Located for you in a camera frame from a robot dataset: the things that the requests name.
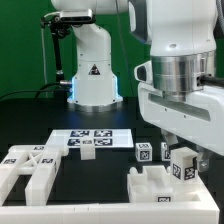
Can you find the white tagged cube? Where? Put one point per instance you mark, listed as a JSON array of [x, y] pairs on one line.
[[165, 153], [143, 152]]

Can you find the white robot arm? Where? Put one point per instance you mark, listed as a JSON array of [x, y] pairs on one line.
[[178, 91]]

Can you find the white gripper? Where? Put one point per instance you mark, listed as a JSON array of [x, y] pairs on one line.
[[200, 119]]

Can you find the white chair seat part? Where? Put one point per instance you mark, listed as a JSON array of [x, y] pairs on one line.
[[156, 184]]

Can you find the white U-shaped fence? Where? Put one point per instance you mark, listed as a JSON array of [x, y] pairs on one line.
[[15, 211]]

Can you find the white chair back frame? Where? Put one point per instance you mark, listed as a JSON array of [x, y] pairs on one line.
[[40, 162]]

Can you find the grey mounted camera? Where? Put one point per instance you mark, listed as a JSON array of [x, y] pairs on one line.
[[80, 16]]

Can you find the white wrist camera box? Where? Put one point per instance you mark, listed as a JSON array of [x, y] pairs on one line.
[[143, 72]]

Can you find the white tagged cube right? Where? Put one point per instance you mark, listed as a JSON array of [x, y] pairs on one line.
[[165, 153]]

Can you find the white tagged cube left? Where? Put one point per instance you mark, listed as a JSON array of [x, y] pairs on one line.
[[143, 152]]

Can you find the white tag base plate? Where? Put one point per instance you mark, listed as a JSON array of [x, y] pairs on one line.
[[103, 138]]

